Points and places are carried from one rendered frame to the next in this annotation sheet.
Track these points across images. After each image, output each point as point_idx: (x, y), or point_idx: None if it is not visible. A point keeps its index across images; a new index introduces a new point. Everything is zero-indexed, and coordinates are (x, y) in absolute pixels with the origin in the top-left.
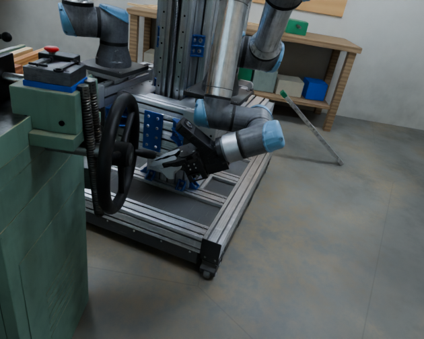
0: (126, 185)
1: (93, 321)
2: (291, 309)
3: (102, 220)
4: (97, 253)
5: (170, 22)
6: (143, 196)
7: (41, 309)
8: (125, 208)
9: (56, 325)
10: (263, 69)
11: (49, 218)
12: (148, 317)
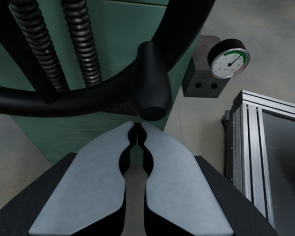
0: (73, 98)
1: (130, 177)
2: None
3: (231, 143)
4: (201, 155)
5: None
6: (285, 173)
7: (49, 121)
8: (248, 158)
9: (82, 146)
10: None
11: (64, 55)
12: (143, 228)
